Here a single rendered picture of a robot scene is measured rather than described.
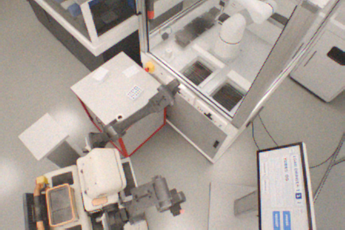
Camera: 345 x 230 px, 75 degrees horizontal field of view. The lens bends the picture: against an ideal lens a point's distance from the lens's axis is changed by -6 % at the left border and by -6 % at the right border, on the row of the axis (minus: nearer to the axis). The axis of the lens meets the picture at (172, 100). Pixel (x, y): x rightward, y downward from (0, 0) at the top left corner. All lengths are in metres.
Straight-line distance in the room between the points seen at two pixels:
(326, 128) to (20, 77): 3.87
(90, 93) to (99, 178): 1.09
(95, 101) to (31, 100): 1.36
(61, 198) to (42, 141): 0.53
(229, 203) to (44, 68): 2.75
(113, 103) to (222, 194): 1.37
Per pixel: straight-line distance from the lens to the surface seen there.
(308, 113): 3.33
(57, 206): 1.70
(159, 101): 1.11
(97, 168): 1.16
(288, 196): 1.55
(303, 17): 1.02
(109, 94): 2.06
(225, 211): 2.52
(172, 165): 2.57
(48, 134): 2.04
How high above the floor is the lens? 2.47
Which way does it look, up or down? 60 degrees down
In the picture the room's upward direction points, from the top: 5 degrees clockwise
